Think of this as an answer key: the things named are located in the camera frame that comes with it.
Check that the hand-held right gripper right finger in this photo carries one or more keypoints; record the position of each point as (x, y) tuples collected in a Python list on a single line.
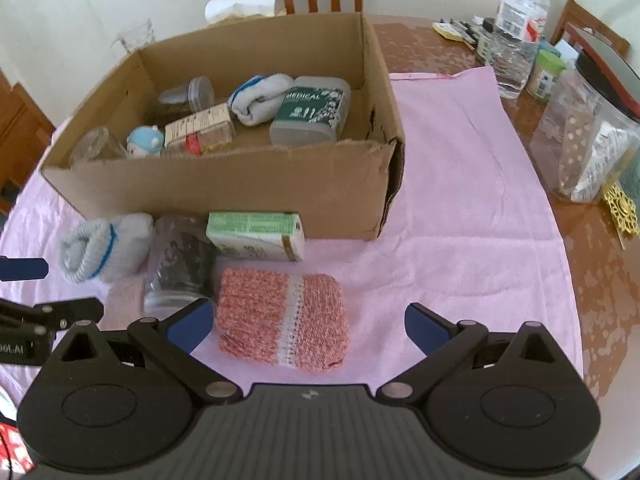
[(425, 327)]

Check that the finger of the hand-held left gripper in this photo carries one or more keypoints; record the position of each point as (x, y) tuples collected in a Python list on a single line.
[(55, 311), (22, 268)]

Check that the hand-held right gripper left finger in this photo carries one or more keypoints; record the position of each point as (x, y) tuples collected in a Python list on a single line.
[(192, 325)]

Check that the clear jar of dark snacks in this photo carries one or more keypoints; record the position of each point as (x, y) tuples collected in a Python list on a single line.
[(177, 260)]

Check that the large white blue socks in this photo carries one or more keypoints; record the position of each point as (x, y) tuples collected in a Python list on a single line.
[(95, 252)]

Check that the pink knit sock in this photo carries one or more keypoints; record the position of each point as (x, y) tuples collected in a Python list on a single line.
[(270, 315)]

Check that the green tissue pack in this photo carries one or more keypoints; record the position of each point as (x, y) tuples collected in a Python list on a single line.
[(250, 232)]

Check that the small clear jar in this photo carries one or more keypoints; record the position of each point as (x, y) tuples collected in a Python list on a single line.
[(95, 145)]

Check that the brown cardboard box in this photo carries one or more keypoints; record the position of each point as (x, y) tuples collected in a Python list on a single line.
[(250, 180)]

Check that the blue white round toy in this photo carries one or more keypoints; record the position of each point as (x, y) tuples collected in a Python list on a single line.
[(145, 140)]

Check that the small beige carton box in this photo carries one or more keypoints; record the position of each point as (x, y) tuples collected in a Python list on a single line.
[(197, 121)]

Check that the small white blue sock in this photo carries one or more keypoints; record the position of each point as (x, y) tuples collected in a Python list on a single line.
[(255, 102)]

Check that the grey lid jar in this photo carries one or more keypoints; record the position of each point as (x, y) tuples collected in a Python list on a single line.
[(197, 92)]

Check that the green medical wipes container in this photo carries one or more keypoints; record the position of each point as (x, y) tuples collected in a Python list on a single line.
[(310, 110)]

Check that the red printed bag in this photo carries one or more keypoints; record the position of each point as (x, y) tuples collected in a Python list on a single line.
[(10, 442)]

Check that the pink table cloth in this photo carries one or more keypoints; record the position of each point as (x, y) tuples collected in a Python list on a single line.
[(450, 185)]

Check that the gold ornament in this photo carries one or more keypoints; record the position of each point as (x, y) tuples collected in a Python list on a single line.
[(622, 210)]

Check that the large clear plastic jar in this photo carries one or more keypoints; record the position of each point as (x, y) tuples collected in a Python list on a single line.
[(575, 145)]

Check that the teal packet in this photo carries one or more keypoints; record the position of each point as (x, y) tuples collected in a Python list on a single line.
[(632, 177)]

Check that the clear glass mug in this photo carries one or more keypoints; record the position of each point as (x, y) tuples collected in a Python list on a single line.
[(135, 37)]

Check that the green lid jar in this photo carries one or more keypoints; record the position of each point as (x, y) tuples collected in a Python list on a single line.
[(546, 77)]

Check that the small dark jar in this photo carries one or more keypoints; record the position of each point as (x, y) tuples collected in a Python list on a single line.
[(484, 42)]

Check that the black pen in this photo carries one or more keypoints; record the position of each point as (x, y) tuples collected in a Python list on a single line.
[(469, 36), (452, 27)]

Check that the yellow sticky note pad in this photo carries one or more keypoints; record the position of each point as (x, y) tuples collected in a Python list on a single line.
[(447, 32)]

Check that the pens on yellow notepad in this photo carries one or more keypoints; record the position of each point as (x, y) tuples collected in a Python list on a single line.
[(462, 31)]

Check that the clear plastic water bottle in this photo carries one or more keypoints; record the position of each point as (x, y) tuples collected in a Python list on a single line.
[(517, 35)]

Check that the white paper sheet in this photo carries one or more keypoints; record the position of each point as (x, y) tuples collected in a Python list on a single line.
[(565, 46)]

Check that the gold tissue box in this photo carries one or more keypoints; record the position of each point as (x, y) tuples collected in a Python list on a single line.
[(240, 6)]

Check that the red case phone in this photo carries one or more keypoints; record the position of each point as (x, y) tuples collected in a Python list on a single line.
[(612, 60)]

